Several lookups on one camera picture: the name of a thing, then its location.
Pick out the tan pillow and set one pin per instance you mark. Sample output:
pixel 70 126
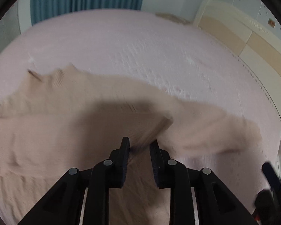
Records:
pixel 173 18

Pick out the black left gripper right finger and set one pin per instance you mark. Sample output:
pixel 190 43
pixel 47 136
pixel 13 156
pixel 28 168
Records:
pixel 168 173

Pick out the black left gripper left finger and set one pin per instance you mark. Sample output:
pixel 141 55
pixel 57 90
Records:
pixel 111 173

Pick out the beige ribbed knit sweater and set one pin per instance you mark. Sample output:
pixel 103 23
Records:
pixel 72 118

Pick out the cream and tan headboard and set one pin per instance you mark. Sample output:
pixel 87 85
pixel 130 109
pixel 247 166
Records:
pixel 255 45

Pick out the pink bed sheet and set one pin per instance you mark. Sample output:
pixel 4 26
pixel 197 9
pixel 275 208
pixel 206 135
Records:
pixel 179 59

